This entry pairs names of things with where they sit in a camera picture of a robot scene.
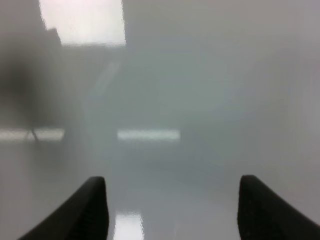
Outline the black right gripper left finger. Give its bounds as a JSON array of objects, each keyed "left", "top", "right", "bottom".
[{"left": 21, "top": 176, "right": 110, "bottom": 240}]

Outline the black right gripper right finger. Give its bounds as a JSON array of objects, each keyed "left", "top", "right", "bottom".
[{"left": 237, "top": 175, "right": 320, "bottom": 240}]

